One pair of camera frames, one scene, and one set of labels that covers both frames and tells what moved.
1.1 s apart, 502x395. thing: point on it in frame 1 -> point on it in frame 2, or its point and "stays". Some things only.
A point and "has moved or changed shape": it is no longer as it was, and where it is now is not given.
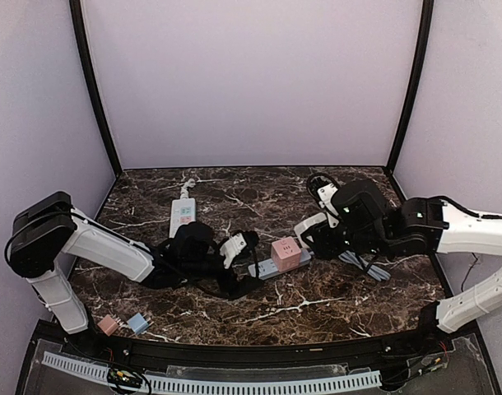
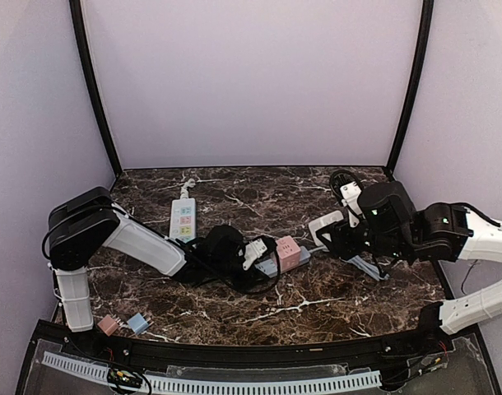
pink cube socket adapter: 285,253 stays
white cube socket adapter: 300,228 has moved or changed shape
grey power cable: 369,267 stays
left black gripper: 227,274 stays
